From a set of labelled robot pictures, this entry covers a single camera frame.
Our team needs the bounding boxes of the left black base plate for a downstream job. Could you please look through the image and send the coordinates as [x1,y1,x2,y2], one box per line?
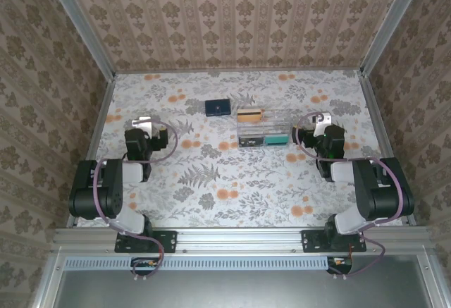
[115,229,178,254]

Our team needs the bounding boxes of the gold card with stripe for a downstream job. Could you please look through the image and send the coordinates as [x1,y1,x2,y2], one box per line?
[237,109,263,123]

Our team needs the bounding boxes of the right black connector board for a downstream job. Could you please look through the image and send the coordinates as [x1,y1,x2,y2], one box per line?
[326,257,354,275]

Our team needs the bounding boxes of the navy card holder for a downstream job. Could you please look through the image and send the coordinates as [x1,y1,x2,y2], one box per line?
[205,99,233,118]

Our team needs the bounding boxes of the right aluminium frame post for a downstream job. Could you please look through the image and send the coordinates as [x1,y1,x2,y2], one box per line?
[359,0,430,77]

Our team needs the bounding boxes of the aluminium table rail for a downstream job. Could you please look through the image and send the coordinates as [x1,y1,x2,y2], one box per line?
[359,71,417,226]
[66,75,117,228]

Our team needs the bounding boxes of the clear acrylic card organizer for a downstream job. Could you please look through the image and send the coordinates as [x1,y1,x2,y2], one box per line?
[236,107,292,149]

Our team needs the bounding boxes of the left aluminium frame post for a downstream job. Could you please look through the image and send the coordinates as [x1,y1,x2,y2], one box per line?
[39,0,118,80]

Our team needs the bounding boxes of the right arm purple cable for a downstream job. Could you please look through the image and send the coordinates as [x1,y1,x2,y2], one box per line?
[294,111,405,281]

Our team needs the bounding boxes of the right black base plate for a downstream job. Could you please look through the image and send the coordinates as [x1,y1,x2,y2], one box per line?
[302,229,367,254]

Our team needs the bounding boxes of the teal card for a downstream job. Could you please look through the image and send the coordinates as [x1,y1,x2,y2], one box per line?
[264,135,291,147]

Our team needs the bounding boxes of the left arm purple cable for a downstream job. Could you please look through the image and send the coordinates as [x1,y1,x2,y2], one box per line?
[92,118,180,281]

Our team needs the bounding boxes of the right aluminium table rail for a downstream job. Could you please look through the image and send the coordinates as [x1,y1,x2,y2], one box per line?
[359,71,417,226]

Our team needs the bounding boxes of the left aluminium table rail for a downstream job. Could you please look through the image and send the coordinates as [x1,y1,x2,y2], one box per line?
[66,75,117,228]

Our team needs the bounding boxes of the aluminium frame post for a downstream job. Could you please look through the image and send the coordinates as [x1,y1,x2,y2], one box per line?
[39,0,118,80]
[359,0,430,77]

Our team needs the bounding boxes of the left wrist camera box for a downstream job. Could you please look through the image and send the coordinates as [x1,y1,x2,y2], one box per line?
[132,116,159,135]

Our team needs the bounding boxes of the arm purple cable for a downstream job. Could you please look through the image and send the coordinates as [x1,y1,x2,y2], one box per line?
[294,111,405,281]
[92,118,180,281]

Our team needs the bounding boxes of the grey metal sheet panel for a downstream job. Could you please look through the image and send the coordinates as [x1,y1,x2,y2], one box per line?
[33,254,451,308]

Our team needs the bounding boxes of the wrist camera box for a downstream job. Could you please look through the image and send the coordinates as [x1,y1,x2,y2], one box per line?
[132,116,159,135]
[312,112,333,129]

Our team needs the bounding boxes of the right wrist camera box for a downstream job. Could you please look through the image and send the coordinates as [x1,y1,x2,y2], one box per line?
[312,112,333,129]

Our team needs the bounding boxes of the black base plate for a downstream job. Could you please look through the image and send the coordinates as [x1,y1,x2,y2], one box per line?
[115,229,178,254]
[302,229,367,254]

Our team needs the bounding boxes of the grey slotted cable duct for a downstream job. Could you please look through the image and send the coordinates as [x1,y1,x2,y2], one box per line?
[65,255,332,271]

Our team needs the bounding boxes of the black connector board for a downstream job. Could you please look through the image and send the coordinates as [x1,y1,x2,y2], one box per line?
[326,257,354,275]
[130,257,160,276]

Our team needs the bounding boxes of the aluminium cross rail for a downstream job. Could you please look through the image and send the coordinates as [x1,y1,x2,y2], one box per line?
[52,226,433,254]

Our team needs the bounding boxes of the black card white print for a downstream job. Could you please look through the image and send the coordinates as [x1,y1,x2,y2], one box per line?
[238,136,266,148]

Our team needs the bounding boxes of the left black connector board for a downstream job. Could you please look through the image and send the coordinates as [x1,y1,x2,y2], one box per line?
[130,257,160,276]

